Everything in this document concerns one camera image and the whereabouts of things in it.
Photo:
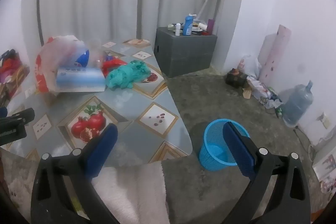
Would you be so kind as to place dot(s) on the red gift bag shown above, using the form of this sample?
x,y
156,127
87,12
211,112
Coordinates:
x,y
10,64

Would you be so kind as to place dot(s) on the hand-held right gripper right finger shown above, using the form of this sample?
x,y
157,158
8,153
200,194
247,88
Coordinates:
x,y
239,150

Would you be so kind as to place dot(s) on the pile of floor litter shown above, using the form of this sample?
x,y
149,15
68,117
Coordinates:
x,y
262,90

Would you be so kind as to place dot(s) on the dark small box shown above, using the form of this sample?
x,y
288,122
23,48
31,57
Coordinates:
x,y
236,79

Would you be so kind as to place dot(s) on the grey cabinet box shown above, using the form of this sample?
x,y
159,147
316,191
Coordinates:
x,y
183,53

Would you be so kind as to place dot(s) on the red bottle cap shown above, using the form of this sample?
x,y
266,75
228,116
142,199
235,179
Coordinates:
x,y
113,65

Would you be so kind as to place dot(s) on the white small jar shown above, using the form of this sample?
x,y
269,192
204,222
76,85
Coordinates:
x,y
202,25

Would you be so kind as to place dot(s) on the white printed box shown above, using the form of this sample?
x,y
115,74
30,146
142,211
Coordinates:
x,y
325,163

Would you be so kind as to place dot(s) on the blue white tissue pack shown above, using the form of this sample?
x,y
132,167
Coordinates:
x,y
78,78

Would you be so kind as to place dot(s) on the small white bottle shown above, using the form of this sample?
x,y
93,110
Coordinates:
x,y
178,29

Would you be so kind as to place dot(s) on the blue waste basket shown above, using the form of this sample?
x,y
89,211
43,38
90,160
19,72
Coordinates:
x,y
212,155

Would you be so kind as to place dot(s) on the purple cup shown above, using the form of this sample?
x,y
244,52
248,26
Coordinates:
x,y
210,26

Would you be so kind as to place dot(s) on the fruit print tablecloth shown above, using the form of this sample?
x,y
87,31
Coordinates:
x,y
131,134

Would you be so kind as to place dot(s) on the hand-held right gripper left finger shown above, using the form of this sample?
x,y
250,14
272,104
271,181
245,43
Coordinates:
x,y
103,153

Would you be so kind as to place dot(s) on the large water jug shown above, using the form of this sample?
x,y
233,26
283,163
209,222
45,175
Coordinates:
x,y
296,103

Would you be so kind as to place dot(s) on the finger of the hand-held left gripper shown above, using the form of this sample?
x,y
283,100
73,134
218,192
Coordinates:
x,y
26,115

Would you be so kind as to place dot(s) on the clear bottle with blue label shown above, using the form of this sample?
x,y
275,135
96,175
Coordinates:
x,y
82,58

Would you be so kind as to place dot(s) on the teal crumpled cloth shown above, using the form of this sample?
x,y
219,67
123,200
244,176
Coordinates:
x,y
123,75

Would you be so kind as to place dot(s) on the blue lotion bottle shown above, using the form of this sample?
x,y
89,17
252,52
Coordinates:
x,y
187,26

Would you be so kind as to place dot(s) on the red white plastic bag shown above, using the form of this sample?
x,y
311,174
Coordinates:
x,y
43,74

